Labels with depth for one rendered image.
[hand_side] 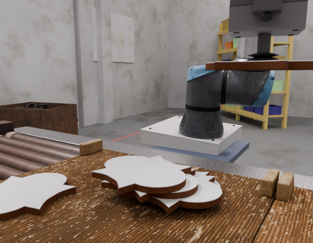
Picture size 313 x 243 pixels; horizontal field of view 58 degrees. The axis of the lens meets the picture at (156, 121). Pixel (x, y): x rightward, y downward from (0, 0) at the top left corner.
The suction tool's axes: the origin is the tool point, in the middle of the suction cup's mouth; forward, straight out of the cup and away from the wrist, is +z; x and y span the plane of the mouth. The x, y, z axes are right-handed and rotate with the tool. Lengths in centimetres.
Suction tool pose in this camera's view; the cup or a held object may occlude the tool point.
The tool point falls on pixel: (262, 72)
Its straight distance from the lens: 39.4
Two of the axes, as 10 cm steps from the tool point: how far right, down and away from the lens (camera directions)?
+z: 0.0, 9.8, 1.7
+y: 9.4, 0.6, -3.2
